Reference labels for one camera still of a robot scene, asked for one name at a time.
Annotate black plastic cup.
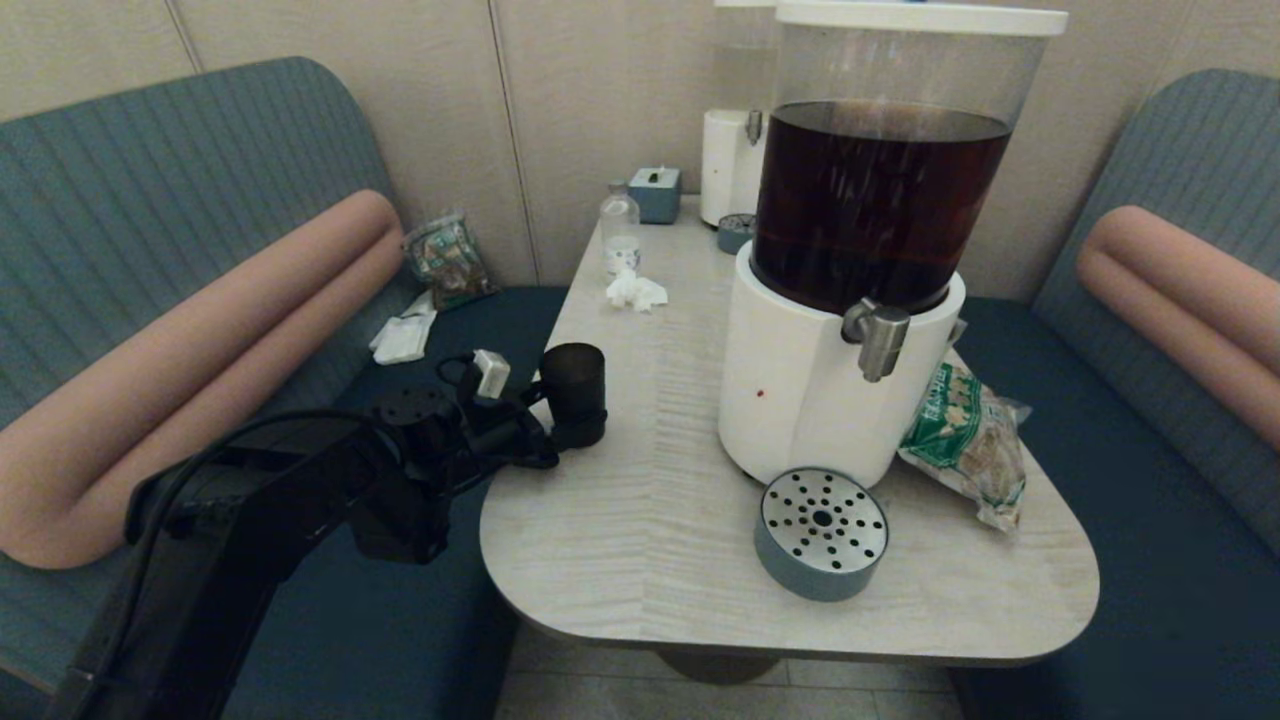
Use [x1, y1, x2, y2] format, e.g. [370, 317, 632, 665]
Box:
[540, 343, 608, 451]

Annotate white folded napkin pack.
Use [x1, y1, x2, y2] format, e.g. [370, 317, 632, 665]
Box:
[369, 290, 439, 366]

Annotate crumpled white tissue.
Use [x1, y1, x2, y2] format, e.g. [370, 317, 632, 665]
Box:
[605, 268, 669, 313]

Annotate transparent snack bag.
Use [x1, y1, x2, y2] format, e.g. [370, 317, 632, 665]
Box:
[402, 212, 498, 311]

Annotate clear plastic bottle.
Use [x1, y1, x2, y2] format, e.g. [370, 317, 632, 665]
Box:
[600, 181, 642, 276]

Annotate blue-grey tissue box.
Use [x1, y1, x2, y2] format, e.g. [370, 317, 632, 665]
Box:
[628, 166, 683, 225]

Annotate large dark tea dispenser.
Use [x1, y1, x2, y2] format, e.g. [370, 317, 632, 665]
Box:
[717, 2, 1069, 491]

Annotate large round perforated drip tray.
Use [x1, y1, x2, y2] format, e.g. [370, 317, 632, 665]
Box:
[753, 467, 890, 603]

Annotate clear empty beverage dispenser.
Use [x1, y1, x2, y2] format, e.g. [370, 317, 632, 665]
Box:
[699, 0, 796, 228]

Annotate pink bolster back cushion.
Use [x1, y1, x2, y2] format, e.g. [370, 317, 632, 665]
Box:
[0, 189, 406, 571]
[1077, 205, 1280, 453]

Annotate green printed snack bag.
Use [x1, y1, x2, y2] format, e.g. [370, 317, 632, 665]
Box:
[897, 345, 1031, 533]

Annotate blue-grey upholstered booth bench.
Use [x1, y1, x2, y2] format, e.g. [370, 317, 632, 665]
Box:
[945, 68, 1280, 720]
[0, 56, 571, 720]

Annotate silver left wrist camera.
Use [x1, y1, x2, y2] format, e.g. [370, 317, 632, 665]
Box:
[472, 350, 511, 399]

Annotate dark round table pedestal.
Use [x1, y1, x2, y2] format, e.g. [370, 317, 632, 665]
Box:
[655, 648, 786, 686]

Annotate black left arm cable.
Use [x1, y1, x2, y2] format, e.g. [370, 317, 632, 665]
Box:
[60, 352, 501, 720]

